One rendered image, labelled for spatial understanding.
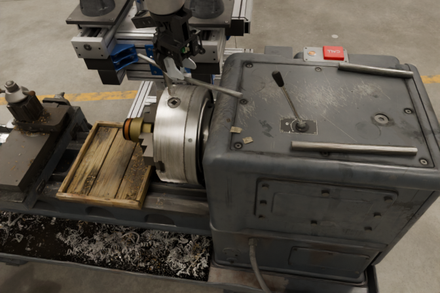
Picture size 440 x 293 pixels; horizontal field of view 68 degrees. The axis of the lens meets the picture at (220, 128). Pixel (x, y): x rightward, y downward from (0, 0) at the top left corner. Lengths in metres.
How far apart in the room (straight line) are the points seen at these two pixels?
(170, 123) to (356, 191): 0.51
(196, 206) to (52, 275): 1.25
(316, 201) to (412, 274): 1.33
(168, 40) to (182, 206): 0.64
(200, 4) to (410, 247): 1.73
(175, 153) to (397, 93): 0.63
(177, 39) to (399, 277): 1.80
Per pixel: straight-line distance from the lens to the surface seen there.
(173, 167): 0.95
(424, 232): 2.33
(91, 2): 1.59
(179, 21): 0.66
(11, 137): 1.46
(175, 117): 0.92
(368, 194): 0.90
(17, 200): 1.32
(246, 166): 0.79
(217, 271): 1.41
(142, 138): 1.05
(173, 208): 1.17
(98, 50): 1.54
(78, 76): 3.32
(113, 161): 1.31
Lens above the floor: 1.88
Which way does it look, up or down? 48 degrees down
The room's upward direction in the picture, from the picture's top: 4 degrees counter-clockwise
